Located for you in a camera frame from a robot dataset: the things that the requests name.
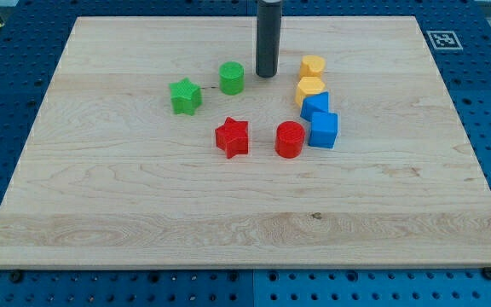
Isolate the yellow hexagon block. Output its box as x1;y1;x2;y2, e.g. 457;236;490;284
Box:
295;77;326;107

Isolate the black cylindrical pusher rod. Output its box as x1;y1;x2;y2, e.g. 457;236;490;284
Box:
256;0;283;78

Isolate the light wooden board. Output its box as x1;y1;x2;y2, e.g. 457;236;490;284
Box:
0;16;491;269

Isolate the blue cube block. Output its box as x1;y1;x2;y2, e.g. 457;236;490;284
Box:
308;112;338;148

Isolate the red star block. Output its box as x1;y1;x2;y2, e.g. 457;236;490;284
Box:
215;117;249;159

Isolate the white fiducial marker tag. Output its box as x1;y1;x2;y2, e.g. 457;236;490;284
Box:
427;30;463;50

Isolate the yellow heart block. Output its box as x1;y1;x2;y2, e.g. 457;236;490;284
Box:
298;55;326;78

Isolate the blue triangle block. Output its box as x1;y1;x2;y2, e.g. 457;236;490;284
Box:
300;91;329;121

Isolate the red cylinder block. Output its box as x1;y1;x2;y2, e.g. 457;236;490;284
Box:
274;121;305;159

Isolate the green cylinder block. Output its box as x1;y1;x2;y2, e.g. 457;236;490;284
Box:
219;61;245;96

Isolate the green star block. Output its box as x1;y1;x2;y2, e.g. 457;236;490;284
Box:
169;78;202;115

